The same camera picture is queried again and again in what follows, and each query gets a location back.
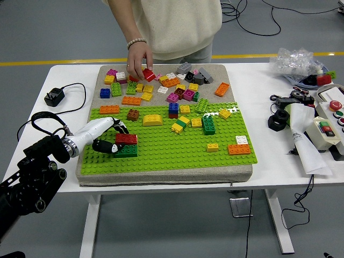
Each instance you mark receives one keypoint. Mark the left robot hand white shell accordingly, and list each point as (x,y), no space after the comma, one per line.
(90,130)

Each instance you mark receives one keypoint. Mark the person's right hand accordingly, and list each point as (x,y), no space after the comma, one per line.
(138,59)

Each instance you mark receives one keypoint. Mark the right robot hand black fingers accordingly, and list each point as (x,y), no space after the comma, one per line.
(328,256)

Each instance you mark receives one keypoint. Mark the red curved brick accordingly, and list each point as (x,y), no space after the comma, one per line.
(149,75)

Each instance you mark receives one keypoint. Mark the red eight-stud brick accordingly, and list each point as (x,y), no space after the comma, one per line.
(133,79)
(127,139)
(323,80)

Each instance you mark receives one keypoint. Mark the dark green eight-stud brick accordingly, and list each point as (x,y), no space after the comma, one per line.
(129,151)

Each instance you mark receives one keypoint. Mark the brown four-stud brick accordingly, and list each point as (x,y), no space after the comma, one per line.
(133,114)

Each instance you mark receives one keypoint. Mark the blue and red brick stack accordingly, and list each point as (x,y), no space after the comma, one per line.
(173,108)

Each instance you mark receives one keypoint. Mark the yellow and green brick stack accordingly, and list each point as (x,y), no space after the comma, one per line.
(180,124)

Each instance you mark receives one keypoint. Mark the dark green big-stud brick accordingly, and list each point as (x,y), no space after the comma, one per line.
(208,125)

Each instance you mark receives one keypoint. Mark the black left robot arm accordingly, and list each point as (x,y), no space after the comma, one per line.
(37,174)

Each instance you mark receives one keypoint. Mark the person's right forearm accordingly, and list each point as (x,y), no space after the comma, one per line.
(128,21)

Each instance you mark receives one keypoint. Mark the white four-stud brick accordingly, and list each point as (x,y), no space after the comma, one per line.
(171,75)
(121,75)
(163,90)
(242,139)
(181,76)

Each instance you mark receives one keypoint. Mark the orange eight-stud brick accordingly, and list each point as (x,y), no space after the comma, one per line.
(172,82)
(131,100)
(239,149)
(222,89)
(109,109)

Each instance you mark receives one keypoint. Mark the blue four-stud brick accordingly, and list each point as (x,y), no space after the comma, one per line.
(105,93)

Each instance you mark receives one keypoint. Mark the light grey brick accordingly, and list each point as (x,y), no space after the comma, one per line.
(184,67)

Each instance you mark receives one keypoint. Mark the dark red brick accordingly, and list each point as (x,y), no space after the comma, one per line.
(178,94)

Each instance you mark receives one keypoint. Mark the black brick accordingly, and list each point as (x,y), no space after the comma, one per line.
(189,77)

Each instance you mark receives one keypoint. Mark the yellow curved brick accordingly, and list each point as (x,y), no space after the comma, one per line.
(152,120)

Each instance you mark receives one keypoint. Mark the dark grey brick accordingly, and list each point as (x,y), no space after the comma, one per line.
(199,79)

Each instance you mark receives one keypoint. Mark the small dark green brick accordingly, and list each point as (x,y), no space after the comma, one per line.
(196,96)

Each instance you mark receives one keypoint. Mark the long grey brick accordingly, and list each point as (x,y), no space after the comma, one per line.
(207,75)

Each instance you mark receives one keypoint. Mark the green studded baseplate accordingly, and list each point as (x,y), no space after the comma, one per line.
(166,158)

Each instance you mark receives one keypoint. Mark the lime green small brick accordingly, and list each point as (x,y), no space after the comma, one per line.
(332,74)

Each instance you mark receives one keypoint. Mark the person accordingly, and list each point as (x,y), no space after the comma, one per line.
(177,27)

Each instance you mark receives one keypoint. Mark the white table leg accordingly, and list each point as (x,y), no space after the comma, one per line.
(90,228)
(280,228)

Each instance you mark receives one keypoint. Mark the yellow floor tape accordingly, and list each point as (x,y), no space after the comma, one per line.
(40,63)

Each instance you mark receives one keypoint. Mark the grey-brown cushion mat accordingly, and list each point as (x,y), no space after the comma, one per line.
(161,179)

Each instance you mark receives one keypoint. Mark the silver floor plate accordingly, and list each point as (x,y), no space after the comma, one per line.
(239,207)

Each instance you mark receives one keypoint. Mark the white paper sheet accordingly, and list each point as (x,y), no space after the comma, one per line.
(306,150)

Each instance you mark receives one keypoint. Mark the small black plug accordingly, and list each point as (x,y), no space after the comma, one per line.
(292,152)

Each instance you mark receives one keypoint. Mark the large black nut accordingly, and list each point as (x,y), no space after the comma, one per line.
(272,123)

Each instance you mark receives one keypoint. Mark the white emergency stop control box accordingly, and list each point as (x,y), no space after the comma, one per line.
(325,111)

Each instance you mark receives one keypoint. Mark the lime green roll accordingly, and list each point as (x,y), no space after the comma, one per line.
(288,115)

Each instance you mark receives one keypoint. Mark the clear plastic bag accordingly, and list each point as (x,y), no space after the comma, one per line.
(293,61)

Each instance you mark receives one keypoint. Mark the black power adapter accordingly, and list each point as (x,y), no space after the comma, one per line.
(287,101)

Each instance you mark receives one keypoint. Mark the black module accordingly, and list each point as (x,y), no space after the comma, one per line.
(307,100)

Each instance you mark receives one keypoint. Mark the light blue basin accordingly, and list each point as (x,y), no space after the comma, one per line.
(294,81)

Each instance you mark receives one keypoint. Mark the black servo motor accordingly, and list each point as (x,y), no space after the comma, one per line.
(296,94)

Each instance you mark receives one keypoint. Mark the black object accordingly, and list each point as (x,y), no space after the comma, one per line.
(310,80)

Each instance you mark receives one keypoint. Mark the small white bottle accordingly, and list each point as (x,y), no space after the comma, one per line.
(319,71)

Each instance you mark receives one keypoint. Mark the dark corner device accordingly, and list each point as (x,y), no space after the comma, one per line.
(341,10)

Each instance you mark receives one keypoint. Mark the small white switch box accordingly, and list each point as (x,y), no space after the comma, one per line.
(315,134)

